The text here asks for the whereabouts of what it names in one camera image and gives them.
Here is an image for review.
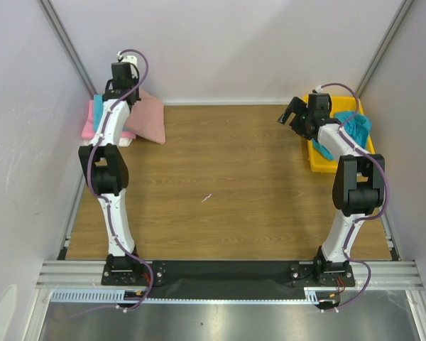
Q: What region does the dusty pink t shirt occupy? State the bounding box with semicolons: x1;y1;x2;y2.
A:
125;89;166;145

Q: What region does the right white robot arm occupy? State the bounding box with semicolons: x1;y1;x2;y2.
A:
278;92;386;286

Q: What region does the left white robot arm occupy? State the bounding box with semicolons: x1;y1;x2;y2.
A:
78;58;143;284

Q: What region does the folded teal t shirt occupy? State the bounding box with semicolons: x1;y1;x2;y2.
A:
93;94;104;132

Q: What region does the teal crumpled t shirt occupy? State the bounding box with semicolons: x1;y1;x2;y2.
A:
312;111;372;161

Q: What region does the yellow plastic bin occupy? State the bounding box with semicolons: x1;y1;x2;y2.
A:
302;94;376;173

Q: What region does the folded white t shirt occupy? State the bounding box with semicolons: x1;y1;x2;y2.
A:
82;138;133;148

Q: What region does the folded pink t shirt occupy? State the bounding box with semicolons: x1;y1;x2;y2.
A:
81;100;136;141

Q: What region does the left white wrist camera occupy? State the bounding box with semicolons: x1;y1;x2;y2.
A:
117;51;138;67

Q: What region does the aluminium frame rail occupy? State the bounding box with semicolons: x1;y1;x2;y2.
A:
36;0;97;97

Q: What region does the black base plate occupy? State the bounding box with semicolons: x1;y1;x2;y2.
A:
101;260;355;301

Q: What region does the grey slotted cable duct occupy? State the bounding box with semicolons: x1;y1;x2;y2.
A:
50;288;153;303

